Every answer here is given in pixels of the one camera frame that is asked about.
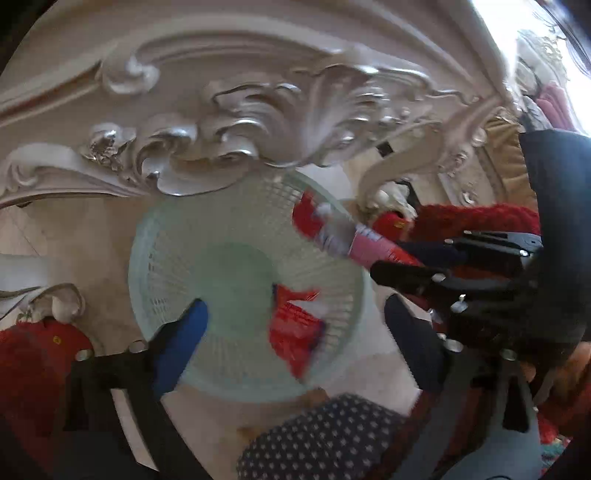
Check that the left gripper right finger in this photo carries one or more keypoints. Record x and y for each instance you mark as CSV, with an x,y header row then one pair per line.
x,y
475,417

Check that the red snack wrapper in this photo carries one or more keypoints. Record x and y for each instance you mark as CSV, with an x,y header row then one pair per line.
x,y
297,327

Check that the red fuzzy left sleeve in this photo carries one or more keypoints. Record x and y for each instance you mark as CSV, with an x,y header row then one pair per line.
x,y
36,359

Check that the red white tube wrapper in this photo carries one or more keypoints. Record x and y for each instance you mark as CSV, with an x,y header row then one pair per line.
x,y
339,235

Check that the beige fringed sofa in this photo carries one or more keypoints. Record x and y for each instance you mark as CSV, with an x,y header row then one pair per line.
x,y
505,163

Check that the pale green mesh wastebasket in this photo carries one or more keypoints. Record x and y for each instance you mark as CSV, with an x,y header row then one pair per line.
x,y
229,248

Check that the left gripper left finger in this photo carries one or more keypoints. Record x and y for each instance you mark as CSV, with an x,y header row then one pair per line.
x,y
94,444

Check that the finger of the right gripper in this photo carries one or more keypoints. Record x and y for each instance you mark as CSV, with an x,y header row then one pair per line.
x,y
433,254
415,279

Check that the ornate white carved table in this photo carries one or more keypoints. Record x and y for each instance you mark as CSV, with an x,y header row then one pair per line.
x,y
177,98

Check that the navy star patterned trousers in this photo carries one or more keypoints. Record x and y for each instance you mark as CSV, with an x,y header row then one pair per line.
x,y
343,438

